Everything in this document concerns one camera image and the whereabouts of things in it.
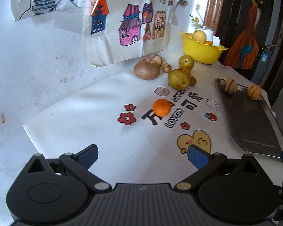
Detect white folded paper in bowl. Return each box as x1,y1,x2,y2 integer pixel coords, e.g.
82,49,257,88
213,36,220,47

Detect white printed tablecloth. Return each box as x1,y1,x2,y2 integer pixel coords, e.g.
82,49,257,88
22,48,283,186

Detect dark door frame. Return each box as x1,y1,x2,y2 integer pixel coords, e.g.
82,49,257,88
251,0,283,105

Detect metal tray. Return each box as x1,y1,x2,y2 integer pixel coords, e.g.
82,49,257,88
215,78,283,158

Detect yellow plastic bowl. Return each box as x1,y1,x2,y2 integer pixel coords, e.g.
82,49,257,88
180,31,228,65

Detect pale yellow pear in bowl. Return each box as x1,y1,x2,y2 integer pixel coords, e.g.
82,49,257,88
193,30,206,43

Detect small brown kiwi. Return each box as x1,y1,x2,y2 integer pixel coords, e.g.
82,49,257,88
162,63,171,73

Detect small brown fruit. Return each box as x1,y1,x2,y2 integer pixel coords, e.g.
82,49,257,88
190,76,197,86

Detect portrait painting orange dress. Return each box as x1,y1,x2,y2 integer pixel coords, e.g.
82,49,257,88
223,0,266,69

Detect large brown kiwi fruit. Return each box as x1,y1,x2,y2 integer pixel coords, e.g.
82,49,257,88
133,59,160,81

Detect small orange mandarin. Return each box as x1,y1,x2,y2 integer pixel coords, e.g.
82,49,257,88
183,68,191,76

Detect brown wooden post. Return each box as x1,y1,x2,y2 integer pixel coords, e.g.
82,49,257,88
203,0,224,33

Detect yellow flowers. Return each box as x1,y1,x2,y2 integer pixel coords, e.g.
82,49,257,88
190,3,203,27

